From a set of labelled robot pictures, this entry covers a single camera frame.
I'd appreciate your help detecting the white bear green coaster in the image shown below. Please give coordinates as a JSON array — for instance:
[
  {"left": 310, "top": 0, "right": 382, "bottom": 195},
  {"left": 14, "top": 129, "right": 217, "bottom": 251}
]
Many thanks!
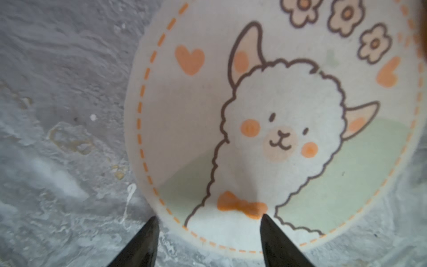
[{"left": 124, "top": 1, "right": 427, "bottom": 259}]

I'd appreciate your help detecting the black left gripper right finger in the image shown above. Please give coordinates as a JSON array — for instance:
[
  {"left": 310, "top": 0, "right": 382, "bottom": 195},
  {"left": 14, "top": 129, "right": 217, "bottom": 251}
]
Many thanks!
[{"left": 260, "top": 214, "right": 314, "bottom": 267}]

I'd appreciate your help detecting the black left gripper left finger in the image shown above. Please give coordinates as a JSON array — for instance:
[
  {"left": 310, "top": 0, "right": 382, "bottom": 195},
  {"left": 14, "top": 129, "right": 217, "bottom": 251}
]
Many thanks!
[{"left": 108, "top": 216, "right": 160, "bottom": 267}]

